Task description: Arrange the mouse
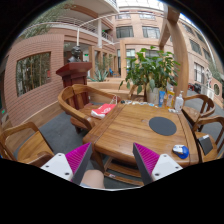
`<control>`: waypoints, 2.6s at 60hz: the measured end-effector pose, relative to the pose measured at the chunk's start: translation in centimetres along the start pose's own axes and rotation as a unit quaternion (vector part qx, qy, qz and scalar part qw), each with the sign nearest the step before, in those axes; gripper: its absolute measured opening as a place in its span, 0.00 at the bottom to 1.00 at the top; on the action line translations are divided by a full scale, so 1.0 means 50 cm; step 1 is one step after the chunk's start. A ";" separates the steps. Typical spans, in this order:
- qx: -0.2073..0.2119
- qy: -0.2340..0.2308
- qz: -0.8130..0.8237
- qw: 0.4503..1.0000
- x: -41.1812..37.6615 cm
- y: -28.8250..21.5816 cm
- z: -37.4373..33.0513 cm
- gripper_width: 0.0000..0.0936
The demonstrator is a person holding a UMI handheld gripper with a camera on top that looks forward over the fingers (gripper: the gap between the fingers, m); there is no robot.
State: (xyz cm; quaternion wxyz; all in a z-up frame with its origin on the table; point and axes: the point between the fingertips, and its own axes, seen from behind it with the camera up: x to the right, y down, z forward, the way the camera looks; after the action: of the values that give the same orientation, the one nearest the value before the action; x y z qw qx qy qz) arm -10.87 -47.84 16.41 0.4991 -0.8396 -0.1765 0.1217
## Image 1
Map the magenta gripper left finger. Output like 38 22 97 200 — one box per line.
42 143 92 185

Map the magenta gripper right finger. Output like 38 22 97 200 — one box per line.
133 143 182 185

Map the blue and white mouse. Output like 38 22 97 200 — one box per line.
173 145 189 159

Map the round dark mouse pad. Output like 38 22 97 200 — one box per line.
149 117 177 136

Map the person's knee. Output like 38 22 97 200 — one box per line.
81 170 105 189

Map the wooden table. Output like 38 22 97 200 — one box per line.
83 103 199 186

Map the wooden armchair near left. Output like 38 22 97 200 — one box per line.
0 122 54 167

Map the black notebook on chair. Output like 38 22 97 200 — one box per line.
198 135 213 155

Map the red and white bag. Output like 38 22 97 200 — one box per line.
91 96 118 119

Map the wooden armchair with bag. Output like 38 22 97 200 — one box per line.
58 84 121 133

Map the wooden armchair near right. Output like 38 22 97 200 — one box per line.
192 116 224 162

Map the white pump bottle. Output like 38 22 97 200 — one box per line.
174 92 184 112

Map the blue tube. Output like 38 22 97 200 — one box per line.
158 90 165 107

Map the yellow bottle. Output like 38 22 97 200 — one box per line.
166 89 175 108

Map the wooden armchair far right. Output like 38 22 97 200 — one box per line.
182 94 215 126

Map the potted green plant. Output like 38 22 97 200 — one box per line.
120 48 180 101

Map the dark bust statue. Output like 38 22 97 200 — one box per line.
68 46 81 63

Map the dark red wooden pedestal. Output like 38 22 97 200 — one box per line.
55 61 93 110

